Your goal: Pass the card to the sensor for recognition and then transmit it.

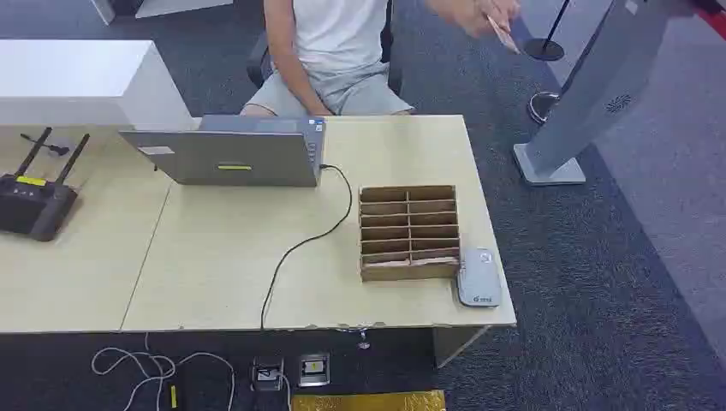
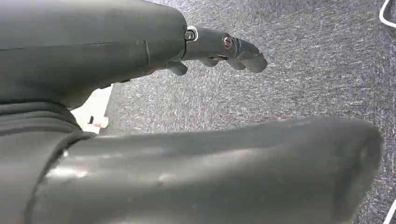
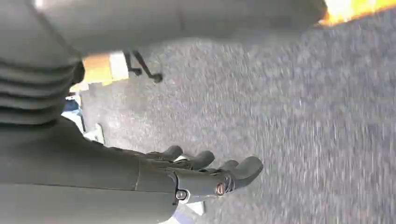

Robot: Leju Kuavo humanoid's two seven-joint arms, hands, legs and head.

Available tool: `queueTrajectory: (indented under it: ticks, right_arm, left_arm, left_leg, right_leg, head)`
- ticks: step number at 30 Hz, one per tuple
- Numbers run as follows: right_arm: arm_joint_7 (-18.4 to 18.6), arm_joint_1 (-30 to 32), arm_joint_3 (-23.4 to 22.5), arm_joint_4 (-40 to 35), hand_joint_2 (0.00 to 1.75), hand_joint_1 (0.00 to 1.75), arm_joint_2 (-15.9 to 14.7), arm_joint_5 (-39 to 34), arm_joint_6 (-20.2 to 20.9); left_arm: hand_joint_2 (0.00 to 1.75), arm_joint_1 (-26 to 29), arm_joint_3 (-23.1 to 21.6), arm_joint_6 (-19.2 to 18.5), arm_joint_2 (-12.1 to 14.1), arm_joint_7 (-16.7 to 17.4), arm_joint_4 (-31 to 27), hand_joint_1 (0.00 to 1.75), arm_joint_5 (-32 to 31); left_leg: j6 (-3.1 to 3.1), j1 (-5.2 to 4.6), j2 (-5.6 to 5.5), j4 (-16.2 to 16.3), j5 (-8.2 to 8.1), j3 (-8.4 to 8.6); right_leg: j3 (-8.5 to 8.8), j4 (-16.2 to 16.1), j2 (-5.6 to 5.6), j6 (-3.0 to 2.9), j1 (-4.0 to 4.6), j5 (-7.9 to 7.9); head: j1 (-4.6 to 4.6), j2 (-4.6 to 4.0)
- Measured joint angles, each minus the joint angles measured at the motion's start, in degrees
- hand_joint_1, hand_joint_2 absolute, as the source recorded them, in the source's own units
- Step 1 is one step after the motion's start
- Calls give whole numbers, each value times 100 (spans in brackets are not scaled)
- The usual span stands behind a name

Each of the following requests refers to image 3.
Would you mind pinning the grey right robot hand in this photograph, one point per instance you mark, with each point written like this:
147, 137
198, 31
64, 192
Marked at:
71, 173

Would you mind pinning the ribbed grey right arm sleeve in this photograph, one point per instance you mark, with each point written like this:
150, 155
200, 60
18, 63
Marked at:
31, 92

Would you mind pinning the orange and white furniture panel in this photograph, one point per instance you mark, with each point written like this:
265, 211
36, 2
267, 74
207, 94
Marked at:
102, 68

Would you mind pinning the black wheeled chair base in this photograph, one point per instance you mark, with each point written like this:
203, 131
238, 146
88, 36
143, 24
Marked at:
145, 69

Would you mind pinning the white flat piece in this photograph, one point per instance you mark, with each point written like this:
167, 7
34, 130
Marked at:
193, 210

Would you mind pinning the orange wooden panel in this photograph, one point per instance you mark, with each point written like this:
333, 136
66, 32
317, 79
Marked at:
349, 10

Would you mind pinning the white and blue bracket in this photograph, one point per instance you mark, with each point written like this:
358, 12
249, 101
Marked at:
89, 133

